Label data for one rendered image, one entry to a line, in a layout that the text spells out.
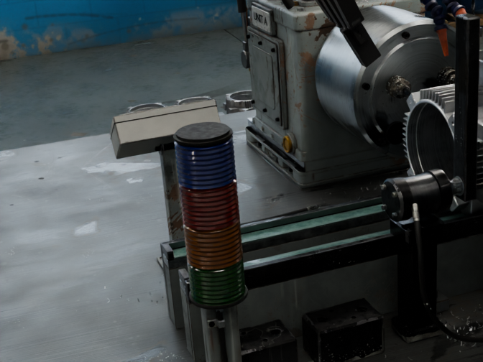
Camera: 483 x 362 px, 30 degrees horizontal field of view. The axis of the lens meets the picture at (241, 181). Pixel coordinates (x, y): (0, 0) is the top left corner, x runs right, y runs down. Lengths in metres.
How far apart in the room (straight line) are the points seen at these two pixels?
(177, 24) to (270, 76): 5.19
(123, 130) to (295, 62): 0.46
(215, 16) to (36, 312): 5.74
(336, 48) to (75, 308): 0.65
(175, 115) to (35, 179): 0.66
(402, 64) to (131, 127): 0.48
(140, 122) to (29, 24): 5.46
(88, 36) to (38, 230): 5.21
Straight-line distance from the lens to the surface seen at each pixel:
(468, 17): 1.20
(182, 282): 1.26
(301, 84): 1.76
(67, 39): 6.92
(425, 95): 1.40
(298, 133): 1.81
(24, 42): 6.90
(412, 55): 1.59
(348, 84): 1.58
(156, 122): 1.45
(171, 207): 1.51
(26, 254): 1.69
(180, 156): 0.90
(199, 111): 1.46
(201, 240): 0.92
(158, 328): 1.39
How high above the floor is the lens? 1.50
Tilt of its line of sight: 22 degrees down
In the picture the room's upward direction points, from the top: 5 degrees counter-clockwise
